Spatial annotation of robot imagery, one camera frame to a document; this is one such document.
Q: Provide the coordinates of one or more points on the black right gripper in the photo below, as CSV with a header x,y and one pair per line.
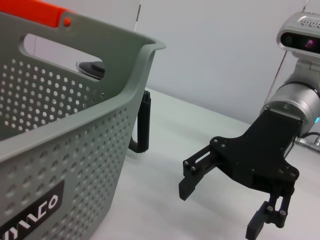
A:
x,y
262,155

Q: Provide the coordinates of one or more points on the grey-green perforated storage basket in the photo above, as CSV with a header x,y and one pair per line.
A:
x,y
75,125

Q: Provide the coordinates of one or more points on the glass pitcher with black lid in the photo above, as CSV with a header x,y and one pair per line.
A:
x,y
145,120

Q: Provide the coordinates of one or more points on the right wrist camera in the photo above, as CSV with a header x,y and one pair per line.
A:
x,y
295,35

